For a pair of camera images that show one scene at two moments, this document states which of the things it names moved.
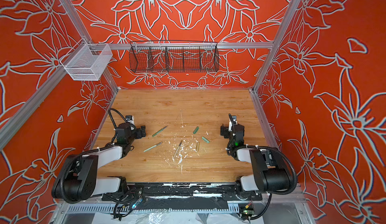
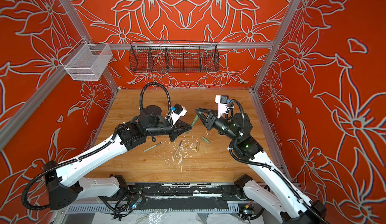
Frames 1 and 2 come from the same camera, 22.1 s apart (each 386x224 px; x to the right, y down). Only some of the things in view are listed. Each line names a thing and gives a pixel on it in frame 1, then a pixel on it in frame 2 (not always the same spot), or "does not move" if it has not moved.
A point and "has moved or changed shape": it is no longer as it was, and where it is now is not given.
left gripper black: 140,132 to 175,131
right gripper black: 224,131 to 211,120
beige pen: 176,151 does not move
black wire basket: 173,56 does not move
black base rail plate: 183,197 does not move
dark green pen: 159,131 has moved or changed shape
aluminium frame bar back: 188,45 does not move
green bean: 196,130 to 195,120
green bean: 205,140 does not move
